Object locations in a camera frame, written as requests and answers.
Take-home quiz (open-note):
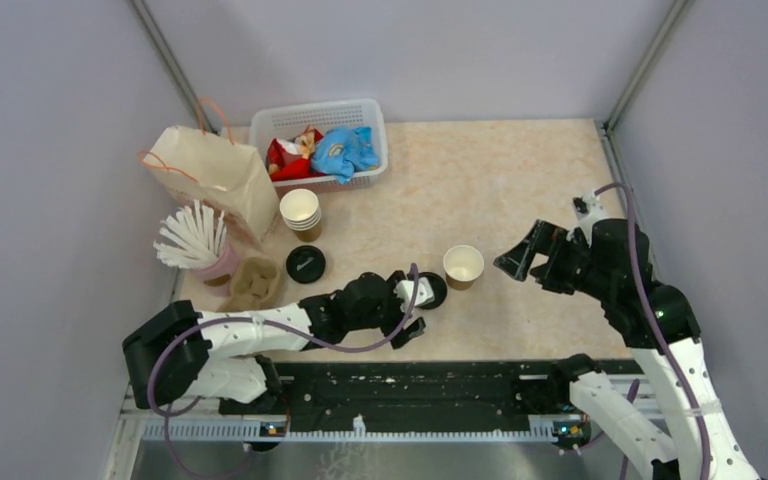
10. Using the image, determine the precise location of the blue cloth toy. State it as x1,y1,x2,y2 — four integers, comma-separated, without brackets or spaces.
311,126,380,185

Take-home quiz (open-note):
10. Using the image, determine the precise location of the brown pulp cup carrier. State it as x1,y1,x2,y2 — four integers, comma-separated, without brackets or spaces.
219,257,284,312

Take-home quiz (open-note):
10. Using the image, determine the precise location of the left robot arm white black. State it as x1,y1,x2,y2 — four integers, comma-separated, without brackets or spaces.
122,270,448,414

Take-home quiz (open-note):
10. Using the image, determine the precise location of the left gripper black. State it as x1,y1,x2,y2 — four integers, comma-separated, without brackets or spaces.
347,271,426,348

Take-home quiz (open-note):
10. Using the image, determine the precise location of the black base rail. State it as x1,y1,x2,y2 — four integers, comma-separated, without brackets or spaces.
218,359,660,436

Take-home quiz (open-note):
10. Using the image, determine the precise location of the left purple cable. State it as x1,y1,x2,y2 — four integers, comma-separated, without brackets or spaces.
146,263,422,480

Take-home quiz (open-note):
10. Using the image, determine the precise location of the black cup lid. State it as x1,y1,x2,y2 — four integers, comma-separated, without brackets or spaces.
419,271,448,310

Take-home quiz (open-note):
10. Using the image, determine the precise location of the stack of paper cups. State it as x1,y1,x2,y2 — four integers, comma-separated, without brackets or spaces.
279,189,322,243

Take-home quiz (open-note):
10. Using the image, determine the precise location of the white plastic basket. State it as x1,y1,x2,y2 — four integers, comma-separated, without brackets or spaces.
248,98,389,196

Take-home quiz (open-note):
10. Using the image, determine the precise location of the red cloth toy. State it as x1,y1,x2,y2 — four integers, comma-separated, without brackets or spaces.
267,126,324,182

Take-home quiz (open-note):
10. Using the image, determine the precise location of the white wrapped straws bundle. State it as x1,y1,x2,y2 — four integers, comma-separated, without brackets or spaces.
153,200,227,270

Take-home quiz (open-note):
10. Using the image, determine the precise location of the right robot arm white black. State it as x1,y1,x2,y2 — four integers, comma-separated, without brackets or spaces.
494,194,758,479

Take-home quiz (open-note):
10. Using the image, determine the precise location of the pink straw holder cup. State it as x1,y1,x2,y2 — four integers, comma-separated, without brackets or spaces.
191,243,240,296

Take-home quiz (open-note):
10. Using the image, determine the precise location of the brown paper coffee cup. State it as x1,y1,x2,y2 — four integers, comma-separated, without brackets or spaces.
443,245,485,291

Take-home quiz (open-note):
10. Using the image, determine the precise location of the black lid stack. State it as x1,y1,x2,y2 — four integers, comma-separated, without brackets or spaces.
285,245,327,284

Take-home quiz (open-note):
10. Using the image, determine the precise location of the beige paper bag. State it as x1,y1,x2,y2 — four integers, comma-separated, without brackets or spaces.
137,113,279,250

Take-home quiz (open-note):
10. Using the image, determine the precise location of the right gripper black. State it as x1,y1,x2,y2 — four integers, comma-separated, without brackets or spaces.
494,218,613,300

